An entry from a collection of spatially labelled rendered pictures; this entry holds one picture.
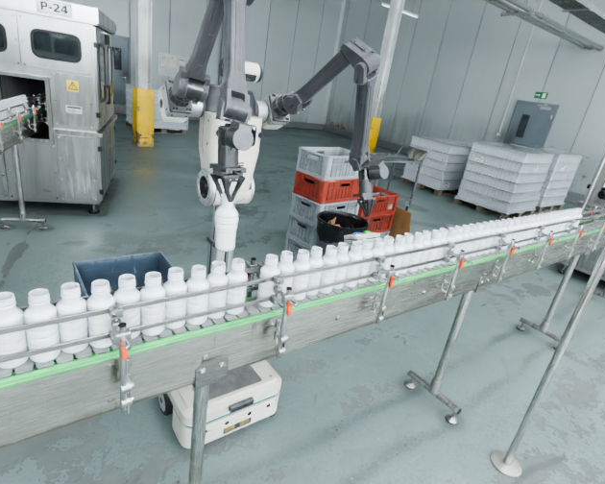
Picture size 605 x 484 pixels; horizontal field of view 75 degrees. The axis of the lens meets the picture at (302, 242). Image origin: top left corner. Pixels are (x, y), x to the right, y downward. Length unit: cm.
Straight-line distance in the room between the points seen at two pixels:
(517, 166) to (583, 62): 464
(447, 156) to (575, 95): 422
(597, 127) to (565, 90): 116
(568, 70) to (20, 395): 1160
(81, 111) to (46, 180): 79
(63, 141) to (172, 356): 376
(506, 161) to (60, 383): 721
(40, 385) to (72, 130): 378
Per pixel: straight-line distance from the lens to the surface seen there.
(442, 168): 833
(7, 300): 100
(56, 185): 483
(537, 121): 1178
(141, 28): 883
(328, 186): 364
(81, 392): 112
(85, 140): 466
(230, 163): 112
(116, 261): 165
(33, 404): 111
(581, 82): 1163
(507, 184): 761
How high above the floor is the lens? 166
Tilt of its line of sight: 22 degrees down
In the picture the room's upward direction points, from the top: 9 degrees clockwise
